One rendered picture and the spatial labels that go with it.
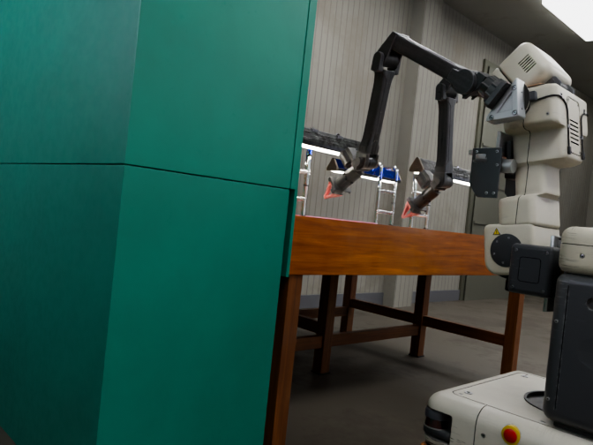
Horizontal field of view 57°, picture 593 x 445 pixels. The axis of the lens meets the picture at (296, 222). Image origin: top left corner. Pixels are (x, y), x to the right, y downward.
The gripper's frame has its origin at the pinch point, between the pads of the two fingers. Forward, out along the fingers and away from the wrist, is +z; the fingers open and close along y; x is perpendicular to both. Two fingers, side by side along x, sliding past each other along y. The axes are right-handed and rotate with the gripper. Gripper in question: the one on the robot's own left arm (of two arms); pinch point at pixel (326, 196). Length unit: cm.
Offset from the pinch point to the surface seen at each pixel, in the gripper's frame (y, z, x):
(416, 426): -20, 17, 93
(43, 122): 106, 10, -21
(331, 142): 3.2, -15.0, -15.9
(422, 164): -63, -16, -15
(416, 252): -19.0, -16.2, 34.4
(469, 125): -399, 64, -180
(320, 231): 36, -19, 30
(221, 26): 84, -51, -10
